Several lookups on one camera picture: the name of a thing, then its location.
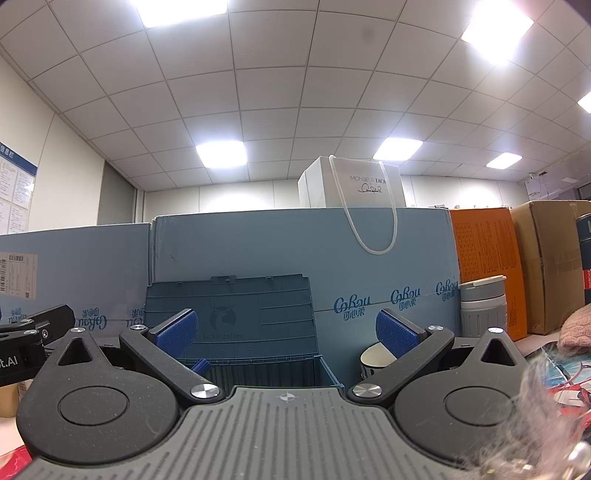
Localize wall poster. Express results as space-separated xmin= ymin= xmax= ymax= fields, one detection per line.
xmin=0 ymin=141 xmax=38 ymax=236

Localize white paper bag rope handle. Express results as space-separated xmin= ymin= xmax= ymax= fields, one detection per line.
xmin=298 ymin=155 xmax=407 ymax=254

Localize blue plastic crate with lid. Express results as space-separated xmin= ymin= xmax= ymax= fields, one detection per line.
xmin=144 ymin=273 xmax=345 ymax=388

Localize colourful printed mat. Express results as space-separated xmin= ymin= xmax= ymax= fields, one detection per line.
xmin=522 ymin=344 xmax=591 ymax=416

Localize grey and white bottle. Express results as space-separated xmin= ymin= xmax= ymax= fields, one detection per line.
xmin=458 ymin=275 xmax=509 ymax=340

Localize fluffy fur trim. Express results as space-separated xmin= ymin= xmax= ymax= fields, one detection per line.
xmin=457 ymin=355 xmax=591 ymax=480

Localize pink knitted cloth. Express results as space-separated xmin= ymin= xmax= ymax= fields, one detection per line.
xmin=556 ymin=307 xmax=591 ymax=360

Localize orange cardboard box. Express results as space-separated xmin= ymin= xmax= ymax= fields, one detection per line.
xmin=449 ymin=207 xmax=527 ymax=342

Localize red printed packet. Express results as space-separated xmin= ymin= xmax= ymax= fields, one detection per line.
xmin=0 ymin=445 xmax=40 ymax=480

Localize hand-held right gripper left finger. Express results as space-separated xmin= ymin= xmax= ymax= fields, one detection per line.
xmin=44 ymin=308 xmax=222 ymax=400

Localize brown cardboard box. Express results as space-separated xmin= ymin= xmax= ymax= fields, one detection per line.
xmin=510 ymin=199 xmax=591 ymax=336

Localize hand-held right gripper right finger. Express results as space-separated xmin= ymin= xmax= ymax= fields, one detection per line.
xmin=347 ymin=308 xmax=529 ymax=398

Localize dark bottle red label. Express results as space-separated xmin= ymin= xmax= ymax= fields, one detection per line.
xmin=575 ymin=215 xmax=591 ymax=305

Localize white striped bowl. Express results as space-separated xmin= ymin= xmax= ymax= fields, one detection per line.
xmin=359 ymin=342 xmax=395 ymax=384

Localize blue cardboard box white label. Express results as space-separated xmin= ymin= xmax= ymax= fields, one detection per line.
xmin=0 ymin=223 xmax=153 ymax=330

